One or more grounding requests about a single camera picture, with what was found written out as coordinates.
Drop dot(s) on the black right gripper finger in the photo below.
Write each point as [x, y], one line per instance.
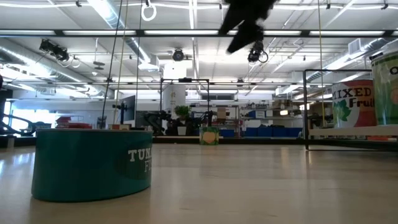
[248, 34]
[232, 23]

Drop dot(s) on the small green box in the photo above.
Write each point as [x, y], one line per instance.
[209, 136]

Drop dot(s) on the green oranges can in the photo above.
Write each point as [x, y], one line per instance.
[385, 93]

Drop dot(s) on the teal tuna fish can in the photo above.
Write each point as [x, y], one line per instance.
[84, 165]

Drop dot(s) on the black background robot arm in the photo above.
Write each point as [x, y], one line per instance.
[157, 119]

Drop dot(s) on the cardboard box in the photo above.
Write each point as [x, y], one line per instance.
[221, 113]

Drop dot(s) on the metal storage rack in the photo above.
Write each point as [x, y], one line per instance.
[267, 118]

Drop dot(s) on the blue storage bin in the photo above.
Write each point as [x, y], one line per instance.
[250, 132]
[279, 132]
[294, 132]
[227, 132]

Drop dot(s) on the green potted plant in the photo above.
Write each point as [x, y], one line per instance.
[182, 113]

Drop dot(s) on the mixed fruit can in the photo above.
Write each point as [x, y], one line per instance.
[354, 105]

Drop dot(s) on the black monitor on stand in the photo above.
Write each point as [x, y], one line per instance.
[128, 109]

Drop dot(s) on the small brown box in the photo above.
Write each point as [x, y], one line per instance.
[119, 126]

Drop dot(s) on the red equipment pile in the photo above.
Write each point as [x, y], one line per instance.
[73, 124]

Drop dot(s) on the black curved equipment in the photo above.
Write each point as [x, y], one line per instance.
[5, 105]

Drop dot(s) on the black hanging camera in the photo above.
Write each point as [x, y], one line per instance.
[256, 54]
[54, 49]
[178, 55]

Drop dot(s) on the black overhead frame bar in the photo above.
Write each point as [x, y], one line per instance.
[180, 32]

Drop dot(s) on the silver ventilation duct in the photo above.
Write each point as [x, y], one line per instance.
[136, 46]

